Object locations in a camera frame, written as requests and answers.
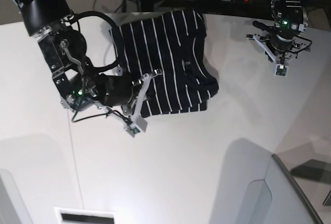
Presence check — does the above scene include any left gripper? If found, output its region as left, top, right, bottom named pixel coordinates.
left=266, top=34, right=295, bottom=56

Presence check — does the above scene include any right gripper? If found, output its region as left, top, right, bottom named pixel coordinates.
left=95, top=73, right=144, bottom=110

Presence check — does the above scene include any navy white striped t-shirt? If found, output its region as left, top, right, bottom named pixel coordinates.
left=119, top=9, right=219, bottom=118

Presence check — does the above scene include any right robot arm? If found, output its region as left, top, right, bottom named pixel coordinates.
left=13, top=0, right=148, bottom=112

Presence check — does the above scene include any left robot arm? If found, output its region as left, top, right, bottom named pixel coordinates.
left=267, top=0, right=308, bottom=55

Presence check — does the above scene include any grey monitor edge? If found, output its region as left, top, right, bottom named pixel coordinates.
left=272, top=154, right=323, bottom=223

